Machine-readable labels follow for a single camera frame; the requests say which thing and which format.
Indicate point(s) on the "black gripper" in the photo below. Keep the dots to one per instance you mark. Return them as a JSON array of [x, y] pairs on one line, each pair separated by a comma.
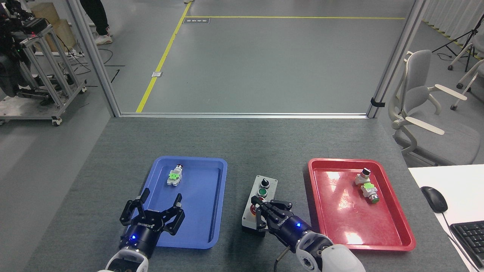
[[291, 228], [143, 236]]

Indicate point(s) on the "grey four-button control box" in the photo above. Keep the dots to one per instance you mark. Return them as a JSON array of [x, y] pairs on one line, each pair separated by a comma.
[[264, 192]]

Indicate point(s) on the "blue plastic tray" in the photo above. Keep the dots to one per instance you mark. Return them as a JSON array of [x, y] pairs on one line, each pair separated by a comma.
[[204, 196]]

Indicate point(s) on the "red plastic tray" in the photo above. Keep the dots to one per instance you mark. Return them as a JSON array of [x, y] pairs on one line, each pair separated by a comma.
[[332, 204]]

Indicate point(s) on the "silver floor outlet plate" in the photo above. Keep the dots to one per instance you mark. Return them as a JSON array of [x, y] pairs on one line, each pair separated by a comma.
[[157, 74]]

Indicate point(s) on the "black computer mouse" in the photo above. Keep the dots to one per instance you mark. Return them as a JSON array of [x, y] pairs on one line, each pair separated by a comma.
[[434, 198]]

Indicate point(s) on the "white desk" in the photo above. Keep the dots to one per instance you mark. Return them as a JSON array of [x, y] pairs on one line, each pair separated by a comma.
[[461, 181]]

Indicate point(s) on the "grey office chair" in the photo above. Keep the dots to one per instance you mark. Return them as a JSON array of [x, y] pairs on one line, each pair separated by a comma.
[[419, 90]]

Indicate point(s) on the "black keyboard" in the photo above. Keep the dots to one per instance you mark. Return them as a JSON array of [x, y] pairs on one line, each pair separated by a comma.
[[470, 238]]

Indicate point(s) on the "dark floor sign plate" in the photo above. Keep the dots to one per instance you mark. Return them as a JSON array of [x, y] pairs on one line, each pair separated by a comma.
[[196, 20]]

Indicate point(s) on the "wooden crate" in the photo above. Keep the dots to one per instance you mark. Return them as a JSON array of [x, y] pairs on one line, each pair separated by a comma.
[[62, 34]]

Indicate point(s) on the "black machine on cart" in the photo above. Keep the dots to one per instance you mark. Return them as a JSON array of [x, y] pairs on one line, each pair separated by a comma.
[[9, 68]]

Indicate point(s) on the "white-framed office chair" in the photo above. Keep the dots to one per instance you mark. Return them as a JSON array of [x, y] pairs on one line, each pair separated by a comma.
[[469, 73]]

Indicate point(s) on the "black tripod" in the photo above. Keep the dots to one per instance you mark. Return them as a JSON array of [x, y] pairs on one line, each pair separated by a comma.
[[470, 36]]

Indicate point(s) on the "white curtain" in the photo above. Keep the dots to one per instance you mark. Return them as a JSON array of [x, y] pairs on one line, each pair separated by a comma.
[[453, 15]]

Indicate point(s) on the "red-headed push button switch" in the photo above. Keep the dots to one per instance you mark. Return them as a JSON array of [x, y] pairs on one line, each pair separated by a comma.
[[174, 176]]

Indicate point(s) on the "black knob selector switch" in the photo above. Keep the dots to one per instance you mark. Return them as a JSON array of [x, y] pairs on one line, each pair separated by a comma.
[[362, 177]]

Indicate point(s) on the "green-headed push button switch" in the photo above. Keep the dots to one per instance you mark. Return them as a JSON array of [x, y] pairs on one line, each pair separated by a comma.
[[368, 189]]

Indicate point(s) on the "silver aluminium table rail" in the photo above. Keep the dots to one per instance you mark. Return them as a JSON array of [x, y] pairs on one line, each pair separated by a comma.
[[242, 115]]

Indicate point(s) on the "black clamp on post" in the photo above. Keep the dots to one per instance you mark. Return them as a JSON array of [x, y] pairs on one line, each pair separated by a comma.
[[377, 102]]

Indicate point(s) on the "silver aluminium frame post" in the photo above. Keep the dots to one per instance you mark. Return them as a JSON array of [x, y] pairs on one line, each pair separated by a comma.
[[397, 56], [92, 56]]

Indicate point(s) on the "aluminium frame cart on wheels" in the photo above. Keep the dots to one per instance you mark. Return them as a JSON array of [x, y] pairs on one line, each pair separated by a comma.
[[41, 68]]

